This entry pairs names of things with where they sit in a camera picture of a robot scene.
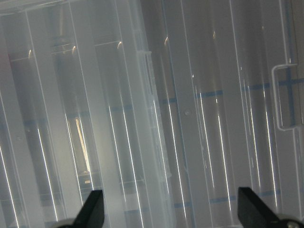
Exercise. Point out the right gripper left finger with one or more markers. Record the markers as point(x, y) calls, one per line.
point(92, 212)

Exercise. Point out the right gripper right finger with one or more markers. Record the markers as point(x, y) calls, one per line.
point(252, 211)

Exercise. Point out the clear plastic box lid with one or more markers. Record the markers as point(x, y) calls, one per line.
point(167, 106)

